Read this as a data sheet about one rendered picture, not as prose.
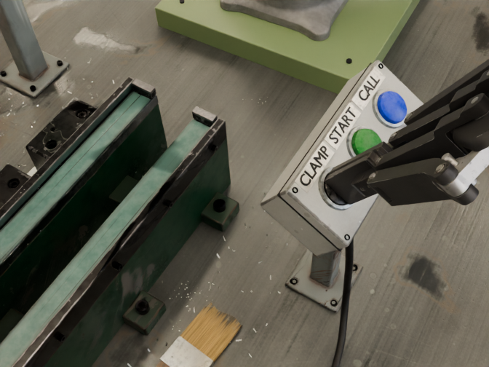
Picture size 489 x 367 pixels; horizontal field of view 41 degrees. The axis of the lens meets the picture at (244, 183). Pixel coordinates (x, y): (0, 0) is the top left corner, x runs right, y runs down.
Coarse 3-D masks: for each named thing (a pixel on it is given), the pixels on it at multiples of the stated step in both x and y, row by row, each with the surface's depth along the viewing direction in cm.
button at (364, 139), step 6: (360, 132) 55; (366, 132) 56; (372, 132) 56; (354, 138) 55; (360, 138) 55; (366, 138) 55; (372, 138) 56; (378, 138) 56; (354, 144) 55; (360, 144) 55; (366, 144) 55; (372, 144) 55; (354, 150) 55; (360, 150) 55
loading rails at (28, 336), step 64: (128, 128) 78; (192, 128) 77; (64, 192) 72; (128, 192) 81; (192, 192) 77; (0, 256) 68; (64, 256) 78; (128, 256) 69; (0, 320) 72; (64, 320) 63; (128, 320) 74
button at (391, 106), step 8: (384, 96) 58; (392, 96) 58; (400, 96) 58; (384, 104) 57; (392, 104) 58; (400, 104) 58; (384, 112) 57; (392, 112) 57; (400, 112) 58; (392, 120) 57; (400, 120) 58
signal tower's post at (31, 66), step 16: (0, 0) 86; (16, 0) 88; (0, 16) 88; (16, 16) 89; (16, 32) 91; (32, 32) 93; (16, 48) 93; (32, 48) 95; (16, 64) 97; (32, 64) 96; (48, 64) 100; (64, 64) 100; (0, 80) 99; (16, 80) 98; (32, 80) 98; (48, 80) 98; (32, 96) 96
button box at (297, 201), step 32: (352, 96) 57; (320, 128) 58; (352, 128) 56; (384, 128) 58; (320, 160) 54; (288, 192) 52; (320, 192) 53; (288, 224) 55; (320, 224) 52; (352, 224) 53
